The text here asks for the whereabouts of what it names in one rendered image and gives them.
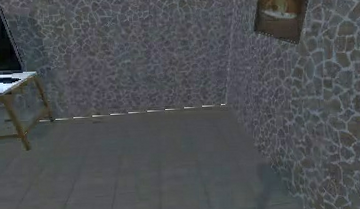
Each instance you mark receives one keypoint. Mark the wooden table with glossy top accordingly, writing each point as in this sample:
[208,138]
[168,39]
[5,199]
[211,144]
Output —
[10,85]

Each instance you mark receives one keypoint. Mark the brown framed wall picture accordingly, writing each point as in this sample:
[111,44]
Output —
[281,14]

